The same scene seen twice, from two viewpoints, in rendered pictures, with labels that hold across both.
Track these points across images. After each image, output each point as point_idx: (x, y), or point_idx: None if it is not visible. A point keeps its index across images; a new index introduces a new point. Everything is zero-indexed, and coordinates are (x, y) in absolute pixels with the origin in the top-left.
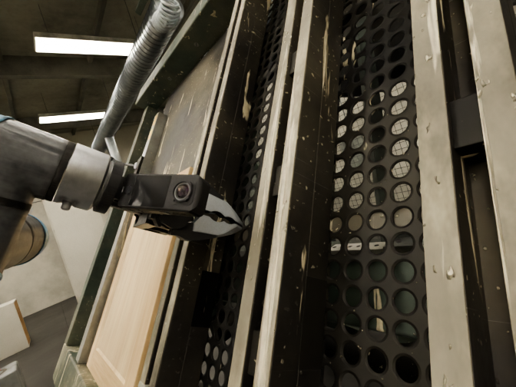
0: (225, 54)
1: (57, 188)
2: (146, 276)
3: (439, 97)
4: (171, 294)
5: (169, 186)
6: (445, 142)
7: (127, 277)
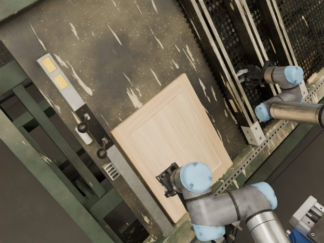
0: (198, 8)
1: (273, 82)
2: (195, 136)
3: (280, 32)
4: (246, 102)
5: (269, 65)
6: (282, 38)
7: (170, 161)
